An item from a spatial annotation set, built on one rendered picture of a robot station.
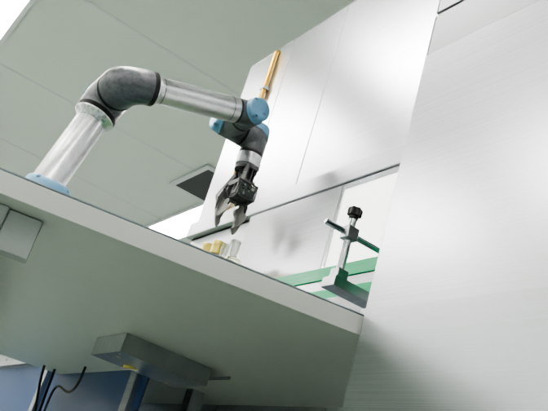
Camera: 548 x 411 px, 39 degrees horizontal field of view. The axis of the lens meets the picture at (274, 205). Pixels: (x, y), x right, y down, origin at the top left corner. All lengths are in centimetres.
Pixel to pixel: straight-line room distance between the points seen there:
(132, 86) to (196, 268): 104
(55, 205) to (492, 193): 61
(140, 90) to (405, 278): 114
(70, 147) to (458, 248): 127
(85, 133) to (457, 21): 110
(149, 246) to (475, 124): 52
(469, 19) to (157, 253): 67
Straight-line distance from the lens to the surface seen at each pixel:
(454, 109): 129
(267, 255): 230
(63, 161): 211
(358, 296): 145
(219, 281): 116
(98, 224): 113
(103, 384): 229
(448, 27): 145
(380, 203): 196
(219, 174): 298
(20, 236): 116
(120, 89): 213
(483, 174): 116
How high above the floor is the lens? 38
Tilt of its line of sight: 23 degrees up
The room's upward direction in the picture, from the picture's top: 17 degrees clockwise
